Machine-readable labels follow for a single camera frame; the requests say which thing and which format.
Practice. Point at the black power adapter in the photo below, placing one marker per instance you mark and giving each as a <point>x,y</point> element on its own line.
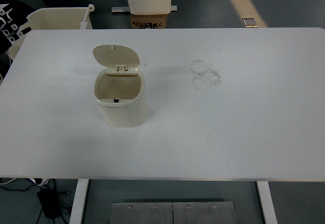
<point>49,203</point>

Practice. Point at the brown cardboard box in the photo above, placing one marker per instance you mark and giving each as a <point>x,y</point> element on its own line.
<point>148,21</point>

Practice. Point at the cream plastic storage bin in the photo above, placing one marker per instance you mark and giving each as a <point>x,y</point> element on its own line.
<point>59,18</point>

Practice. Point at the cream lidded trash can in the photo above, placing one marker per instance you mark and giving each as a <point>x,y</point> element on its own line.
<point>119,89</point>

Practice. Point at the small metal floor plate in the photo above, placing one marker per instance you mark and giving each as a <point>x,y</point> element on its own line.
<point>250,23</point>

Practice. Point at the grey metal base bar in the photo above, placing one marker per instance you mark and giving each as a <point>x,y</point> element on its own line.
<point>145,10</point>

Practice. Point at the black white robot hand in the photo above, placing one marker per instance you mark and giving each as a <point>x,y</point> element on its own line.
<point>13,16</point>

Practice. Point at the right white table leg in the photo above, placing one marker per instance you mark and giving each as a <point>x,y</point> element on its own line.
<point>266,202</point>

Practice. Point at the white table leg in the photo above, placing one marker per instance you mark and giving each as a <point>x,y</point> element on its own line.
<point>266,202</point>
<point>79,201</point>

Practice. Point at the left white table leg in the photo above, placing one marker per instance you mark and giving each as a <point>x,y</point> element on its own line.
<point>79,201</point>

